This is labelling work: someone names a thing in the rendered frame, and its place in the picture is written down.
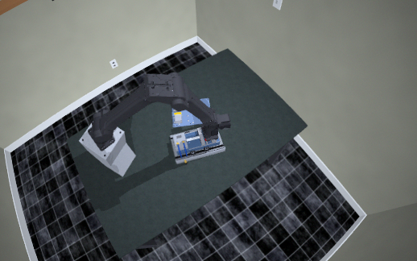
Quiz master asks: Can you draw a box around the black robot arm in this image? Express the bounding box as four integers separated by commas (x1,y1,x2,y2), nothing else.
88,72,231,151

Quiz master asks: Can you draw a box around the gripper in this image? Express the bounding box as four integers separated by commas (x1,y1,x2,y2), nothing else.
201,123,218,142

